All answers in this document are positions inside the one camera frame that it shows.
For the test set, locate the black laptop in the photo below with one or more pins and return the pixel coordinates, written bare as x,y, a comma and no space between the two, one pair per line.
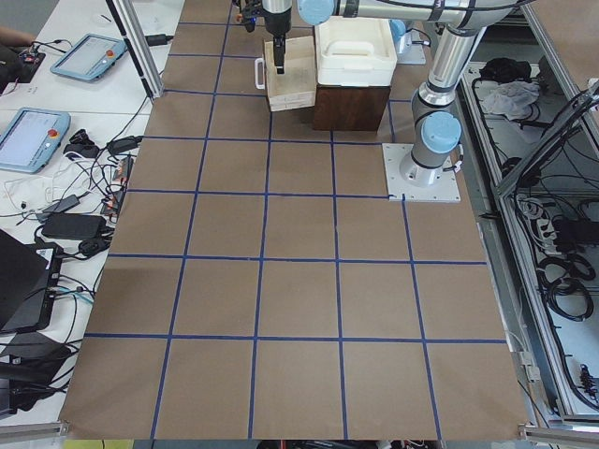
29,272

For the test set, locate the light wooden drawer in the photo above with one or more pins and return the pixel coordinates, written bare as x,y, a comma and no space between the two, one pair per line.
296,88

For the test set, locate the white crumpled cloth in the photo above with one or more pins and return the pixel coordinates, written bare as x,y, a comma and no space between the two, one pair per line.
513,100

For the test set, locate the large black power brick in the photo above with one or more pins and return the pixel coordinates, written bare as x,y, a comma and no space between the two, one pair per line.
73,226

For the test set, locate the white drawer handle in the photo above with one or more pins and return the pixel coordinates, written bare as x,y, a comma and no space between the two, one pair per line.
259,73

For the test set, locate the aluminium frame post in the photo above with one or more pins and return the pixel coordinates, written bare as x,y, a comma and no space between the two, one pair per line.
127,22

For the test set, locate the white plastic tray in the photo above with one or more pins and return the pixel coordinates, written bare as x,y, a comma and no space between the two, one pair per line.
356,52

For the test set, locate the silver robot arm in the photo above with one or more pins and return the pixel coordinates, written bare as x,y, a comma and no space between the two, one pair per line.
465,23

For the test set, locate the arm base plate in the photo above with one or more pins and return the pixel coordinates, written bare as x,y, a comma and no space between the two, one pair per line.
407,181
410,48

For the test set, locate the dark brown wooden cabinet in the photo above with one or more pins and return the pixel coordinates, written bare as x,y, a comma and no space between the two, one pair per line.
339,108

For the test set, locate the blue teach pendant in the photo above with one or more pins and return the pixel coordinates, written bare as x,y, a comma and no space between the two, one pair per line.
31,139
90,58

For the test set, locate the black power adapter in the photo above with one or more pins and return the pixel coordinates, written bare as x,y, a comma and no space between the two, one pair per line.
158,40

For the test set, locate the far blue teach pendant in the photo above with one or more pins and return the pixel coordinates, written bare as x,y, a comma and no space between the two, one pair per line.
90,58

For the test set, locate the near blue teach pendant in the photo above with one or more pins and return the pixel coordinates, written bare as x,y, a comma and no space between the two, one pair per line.
31,139

